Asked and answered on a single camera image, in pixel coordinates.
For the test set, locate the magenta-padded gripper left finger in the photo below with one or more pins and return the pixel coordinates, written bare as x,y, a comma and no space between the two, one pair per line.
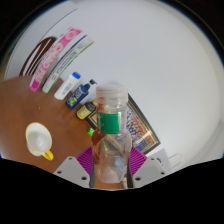
71,170

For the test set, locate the dark blue pump bottle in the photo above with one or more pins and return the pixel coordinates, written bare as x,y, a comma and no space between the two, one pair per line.
78,96

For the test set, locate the clear green-labelled drink bottle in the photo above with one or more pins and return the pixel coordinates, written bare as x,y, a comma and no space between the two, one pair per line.
110,140

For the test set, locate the framed group photo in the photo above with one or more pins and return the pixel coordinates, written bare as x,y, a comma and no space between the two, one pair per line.
141,130

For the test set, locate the white bottle with blue cap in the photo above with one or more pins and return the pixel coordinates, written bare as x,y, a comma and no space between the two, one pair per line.
66,87

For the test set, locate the pink and white tube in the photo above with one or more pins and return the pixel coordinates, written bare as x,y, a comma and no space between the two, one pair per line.
53,60

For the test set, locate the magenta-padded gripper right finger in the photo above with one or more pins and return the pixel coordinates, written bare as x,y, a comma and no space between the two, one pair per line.
148,170

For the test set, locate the dark yellow-labelled pump bottle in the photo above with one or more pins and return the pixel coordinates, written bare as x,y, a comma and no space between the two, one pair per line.
85,111

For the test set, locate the small green packet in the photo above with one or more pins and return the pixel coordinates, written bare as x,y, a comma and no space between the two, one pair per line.
90,132

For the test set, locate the dark wooden chair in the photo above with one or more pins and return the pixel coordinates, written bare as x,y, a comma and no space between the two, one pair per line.
31,58

